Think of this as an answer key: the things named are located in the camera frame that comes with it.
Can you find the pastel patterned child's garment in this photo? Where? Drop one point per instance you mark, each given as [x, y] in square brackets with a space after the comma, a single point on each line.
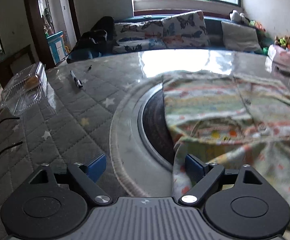
[210, 100]

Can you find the green orange toy plant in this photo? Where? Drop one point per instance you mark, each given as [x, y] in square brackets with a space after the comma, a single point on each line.
[285, 43]

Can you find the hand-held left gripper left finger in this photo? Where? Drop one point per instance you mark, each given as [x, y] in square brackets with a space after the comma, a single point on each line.
[96, 167]

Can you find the dark wooden side table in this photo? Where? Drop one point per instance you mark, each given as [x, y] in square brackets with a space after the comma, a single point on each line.
[17, 62]

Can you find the black silver marker pen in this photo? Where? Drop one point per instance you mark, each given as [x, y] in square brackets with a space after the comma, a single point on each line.
[76, 80]

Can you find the teal sofa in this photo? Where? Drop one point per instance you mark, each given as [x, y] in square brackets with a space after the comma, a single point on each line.
[212, 27]

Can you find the small black pen cap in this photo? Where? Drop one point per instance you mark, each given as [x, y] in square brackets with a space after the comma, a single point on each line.
[89, 67]

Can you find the dark wooden door frame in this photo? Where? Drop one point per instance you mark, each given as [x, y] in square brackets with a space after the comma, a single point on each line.
[38, 22]

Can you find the pink tissue pack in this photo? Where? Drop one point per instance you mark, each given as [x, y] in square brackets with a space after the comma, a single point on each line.
[279, 58]

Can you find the white plush toy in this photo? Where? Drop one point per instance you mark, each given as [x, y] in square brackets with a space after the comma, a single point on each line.
[237, 15]

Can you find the round black stove plate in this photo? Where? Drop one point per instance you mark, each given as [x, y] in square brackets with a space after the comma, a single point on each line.
[155, 122]

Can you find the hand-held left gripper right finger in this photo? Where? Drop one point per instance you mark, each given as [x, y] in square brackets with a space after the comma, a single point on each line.
[195, 168]

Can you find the plain grey cushion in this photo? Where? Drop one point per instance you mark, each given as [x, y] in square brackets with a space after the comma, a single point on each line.
[240, 36]

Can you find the clear plastic food container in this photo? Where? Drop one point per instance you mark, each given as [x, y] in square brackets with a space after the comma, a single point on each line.
[22, 100]

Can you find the blue white small cabinet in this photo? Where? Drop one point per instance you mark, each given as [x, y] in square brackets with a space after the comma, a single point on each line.
[56, 47]

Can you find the colourful plush toy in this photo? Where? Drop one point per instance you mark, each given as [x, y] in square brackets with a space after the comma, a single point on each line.
[257, 26]

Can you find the butterfly print cushion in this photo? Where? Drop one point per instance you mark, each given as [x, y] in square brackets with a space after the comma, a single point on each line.
[137, 45]
[185, 30]
[137, 30]

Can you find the black clothes pile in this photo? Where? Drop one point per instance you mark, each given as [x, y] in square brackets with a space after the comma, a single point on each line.
[94, 37]

